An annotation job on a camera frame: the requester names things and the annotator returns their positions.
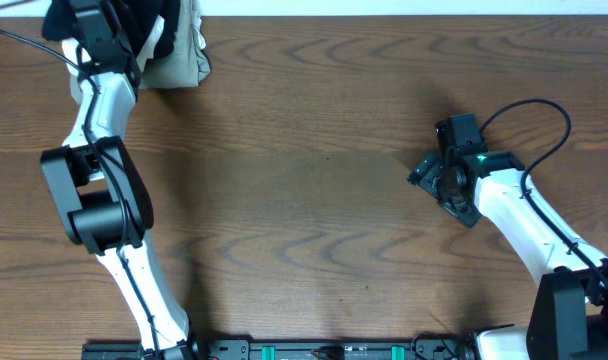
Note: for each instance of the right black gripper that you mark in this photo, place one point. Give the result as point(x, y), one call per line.
point(427, 174)

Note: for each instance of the black leggings with coral cuffs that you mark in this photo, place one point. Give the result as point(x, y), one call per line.
point(136, 18)

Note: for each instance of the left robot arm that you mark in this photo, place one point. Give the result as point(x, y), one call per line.
point(98, 193)

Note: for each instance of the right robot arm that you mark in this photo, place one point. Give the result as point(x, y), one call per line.
point(569, 319)

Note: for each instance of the khaki folded garment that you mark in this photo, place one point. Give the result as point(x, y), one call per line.
point(179, 60)

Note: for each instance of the black folded garment on pile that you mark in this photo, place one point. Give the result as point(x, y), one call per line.
point(170, 12)

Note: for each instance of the white folded garment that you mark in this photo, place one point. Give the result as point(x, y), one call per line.
point(70, 45)

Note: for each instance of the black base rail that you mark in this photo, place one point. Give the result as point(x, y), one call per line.
point(421, 347)

